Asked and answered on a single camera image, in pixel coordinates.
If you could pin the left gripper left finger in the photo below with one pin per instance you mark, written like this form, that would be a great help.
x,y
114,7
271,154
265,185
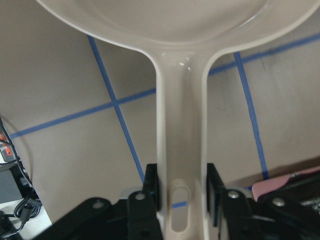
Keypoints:
x,y
132,218

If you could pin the beige plastic dustpan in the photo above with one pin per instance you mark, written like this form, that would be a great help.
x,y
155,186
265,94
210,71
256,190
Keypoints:
x,y
183,38

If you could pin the black lined trash bin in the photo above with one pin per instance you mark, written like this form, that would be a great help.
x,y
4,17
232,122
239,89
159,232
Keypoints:
x,y
302,187

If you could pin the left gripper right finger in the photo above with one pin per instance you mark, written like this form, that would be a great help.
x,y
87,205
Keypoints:
x,y
237,216

